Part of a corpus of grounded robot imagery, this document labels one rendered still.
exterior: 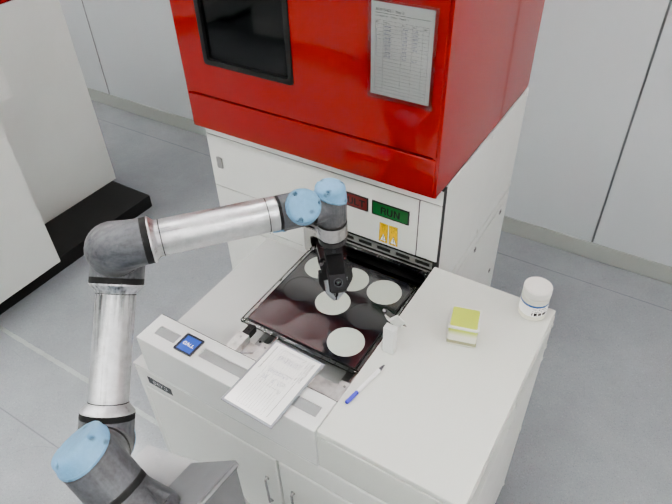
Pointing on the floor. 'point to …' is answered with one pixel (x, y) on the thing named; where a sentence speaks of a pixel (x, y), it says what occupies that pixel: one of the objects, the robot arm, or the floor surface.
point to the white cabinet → (212, 443)
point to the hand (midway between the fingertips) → (336, 298)
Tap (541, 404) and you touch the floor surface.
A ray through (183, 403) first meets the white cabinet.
